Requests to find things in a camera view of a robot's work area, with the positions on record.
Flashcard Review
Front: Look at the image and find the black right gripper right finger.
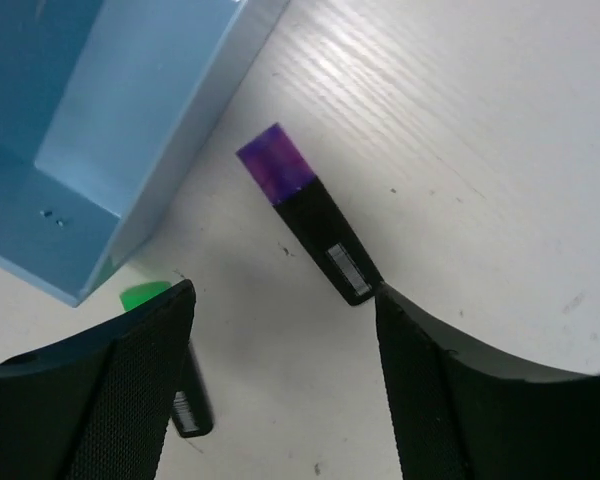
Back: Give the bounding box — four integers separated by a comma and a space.
375, 285, 600, 479

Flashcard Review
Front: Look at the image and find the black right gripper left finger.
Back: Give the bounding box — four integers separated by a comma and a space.
0, 280, 196, 479

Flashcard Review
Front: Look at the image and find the purple cap black highlighter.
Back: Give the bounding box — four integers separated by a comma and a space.
236, 123, 382, 306

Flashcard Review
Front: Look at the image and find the green cap black highlighter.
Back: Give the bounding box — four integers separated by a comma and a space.
119, 281, 214, 439

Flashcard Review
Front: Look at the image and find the light blue plastic bin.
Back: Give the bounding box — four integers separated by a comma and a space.
0, 0, 285, 306

